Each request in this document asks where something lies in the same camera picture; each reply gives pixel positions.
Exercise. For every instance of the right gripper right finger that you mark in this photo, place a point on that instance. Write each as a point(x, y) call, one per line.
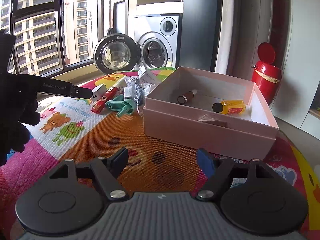
point(220, 173)

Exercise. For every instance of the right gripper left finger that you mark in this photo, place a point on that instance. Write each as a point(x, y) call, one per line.
point(103, 172)

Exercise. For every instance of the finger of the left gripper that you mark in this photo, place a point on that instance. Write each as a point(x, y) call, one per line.
point(61, 88)

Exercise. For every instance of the white usb charger cube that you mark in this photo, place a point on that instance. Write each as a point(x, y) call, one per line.
point(98, 92)

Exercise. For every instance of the teal plastic clip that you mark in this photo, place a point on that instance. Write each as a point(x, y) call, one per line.
point(121, 106)

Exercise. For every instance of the clear plastic bag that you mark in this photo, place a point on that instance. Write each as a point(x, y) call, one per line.
point(138, 90)

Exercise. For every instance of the black gloved left hand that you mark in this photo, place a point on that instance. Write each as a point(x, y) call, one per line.
point(17, 110)

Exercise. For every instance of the colourful cartoon play mat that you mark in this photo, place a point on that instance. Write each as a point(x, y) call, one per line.
point(42, 198)

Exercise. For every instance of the yellow small bottle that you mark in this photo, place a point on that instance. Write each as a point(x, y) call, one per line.
point(228, 107)

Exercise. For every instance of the red lighter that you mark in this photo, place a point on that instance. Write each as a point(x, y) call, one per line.
point(100, 104)

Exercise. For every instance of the pink cardboard box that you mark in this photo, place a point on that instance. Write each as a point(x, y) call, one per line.
point(245, 136)

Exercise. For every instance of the round washing machine door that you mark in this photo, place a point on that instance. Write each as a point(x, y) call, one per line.
point(115, 52)

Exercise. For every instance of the small brown bottle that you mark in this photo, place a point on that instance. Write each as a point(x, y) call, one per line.
point(186, 97)

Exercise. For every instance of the white charger packaging box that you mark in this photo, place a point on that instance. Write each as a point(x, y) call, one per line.
point(146, 77)

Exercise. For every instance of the red lidded trash can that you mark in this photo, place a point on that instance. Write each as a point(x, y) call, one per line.
point(267, 76)

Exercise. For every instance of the silver washing machine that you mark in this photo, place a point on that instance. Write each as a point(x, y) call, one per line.
point(158, 40)

